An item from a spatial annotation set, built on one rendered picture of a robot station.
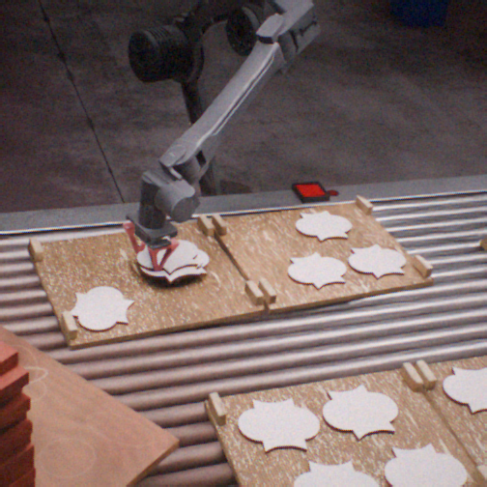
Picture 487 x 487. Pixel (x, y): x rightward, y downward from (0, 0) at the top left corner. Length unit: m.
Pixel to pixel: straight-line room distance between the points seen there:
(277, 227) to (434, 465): 0.77
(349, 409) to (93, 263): 0.65
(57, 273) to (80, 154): 2.45
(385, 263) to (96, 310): 0.67
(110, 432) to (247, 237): 0.79
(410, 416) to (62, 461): 0.65
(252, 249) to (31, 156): 2.40
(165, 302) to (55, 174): 2.37
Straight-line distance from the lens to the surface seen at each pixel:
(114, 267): 1.96
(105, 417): 1.47
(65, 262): 1.97
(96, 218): 2.16
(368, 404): 1.70
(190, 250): 1.95
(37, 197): 4.01
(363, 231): 2.20
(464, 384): 1.81
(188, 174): 1.82
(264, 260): 2.03
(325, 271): 2.02
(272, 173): 4.35
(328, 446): 1.62
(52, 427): 1.45
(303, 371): 1.78
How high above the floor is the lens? 2.07
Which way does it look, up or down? 33 degrees down
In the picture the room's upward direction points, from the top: 8 degrees clockwise
